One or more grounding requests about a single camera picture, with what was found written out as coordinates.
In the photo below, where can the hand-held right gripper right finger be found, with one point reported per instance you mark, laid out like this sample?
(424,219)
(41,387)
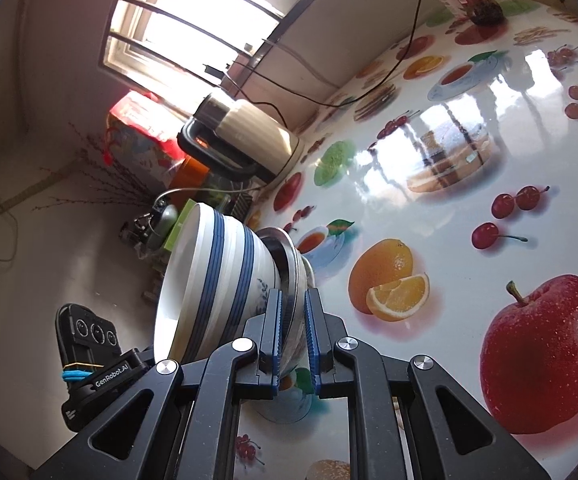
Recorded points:
(313,340)

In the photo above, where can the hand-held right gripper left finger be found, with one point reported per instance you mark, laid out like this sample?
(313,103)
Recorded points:
(278,340)

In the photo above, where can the cream plate with blue motif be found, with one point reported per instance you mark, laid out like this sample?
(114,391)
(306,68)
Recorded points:
(307,270)
(312,274)
(294,340)

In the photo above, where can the large white blue-striped bowl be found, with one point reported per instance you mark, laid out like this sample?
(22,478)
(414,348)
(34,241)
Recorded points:
(256,280)

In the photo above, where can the stainless steel bowl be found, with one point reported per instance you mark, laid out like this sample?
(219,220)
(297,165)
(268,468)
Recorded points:
(281,255)

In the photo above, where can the grey oval device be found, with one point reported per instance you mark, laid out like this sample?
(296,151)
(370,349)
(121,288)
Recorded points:
(161,225)

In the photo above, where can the grey zigzag patterned tray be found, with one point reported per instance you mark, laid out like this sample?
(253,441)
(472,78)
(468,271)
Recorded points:
(241,205)

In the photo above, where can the dried branches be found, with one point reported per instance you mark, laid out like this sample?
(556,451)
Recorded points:
(99,180)

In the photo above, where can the orange container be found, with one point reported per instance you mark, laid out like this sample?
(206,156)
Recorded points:
(189,172)

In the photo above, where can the cream electric kettle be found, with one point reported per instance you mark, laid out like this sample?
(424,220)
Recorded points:
(249,135)

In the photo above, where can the colourful printed bag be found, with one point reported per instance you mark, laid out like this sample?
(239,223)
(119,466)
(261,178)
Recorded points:
(139,135)

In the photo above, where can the black power adapter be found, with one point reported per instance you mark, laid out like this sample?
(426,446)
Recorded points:
(214,71)

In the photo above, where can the window with metal bars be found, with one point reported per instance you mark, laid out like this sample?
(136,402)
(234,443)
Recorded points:
(194,10)

